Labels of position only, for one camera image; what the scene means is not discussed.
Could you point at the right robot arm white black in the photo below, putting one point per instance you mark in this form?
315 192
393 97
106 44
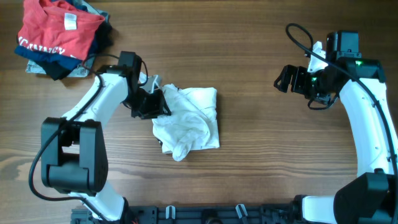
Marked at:
360 85

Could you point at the red folded t-shirt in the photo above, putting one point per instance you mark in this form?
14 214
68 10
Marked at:
53 34

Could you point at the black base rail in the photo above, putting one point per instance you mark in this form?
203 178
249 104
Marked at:
264 214

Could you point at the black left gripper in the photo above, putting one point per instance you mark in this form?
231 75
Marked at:
148 104

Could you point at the white rail clip right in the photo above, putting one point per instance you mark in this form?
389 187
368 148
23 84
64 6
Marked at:
241 211

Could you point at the white rail clip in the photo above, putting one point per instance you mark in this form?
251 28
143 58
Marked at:
241 211
170 212

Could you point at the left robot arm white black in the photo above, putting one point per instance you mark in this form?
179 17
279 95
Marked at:
73 154

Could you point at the white rail clip left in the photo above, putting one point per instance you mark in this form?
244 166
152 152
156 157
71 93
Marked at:
170 212

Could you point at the navy blue folded garment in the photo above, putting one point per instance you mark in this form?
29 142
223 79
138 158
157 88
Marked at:
59 59

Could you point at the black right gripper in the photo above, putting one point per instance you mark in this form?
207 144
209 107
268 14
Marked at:
299 81

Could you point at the black folded garment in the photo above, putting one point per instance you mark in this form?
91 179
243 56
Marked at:
68 63

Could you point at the grey printed folded garment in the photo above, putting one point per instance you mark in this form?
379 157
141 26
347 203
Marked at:
101 41

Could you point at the white t-shirt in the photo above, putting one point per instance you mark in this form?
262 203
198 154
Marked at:
192 125

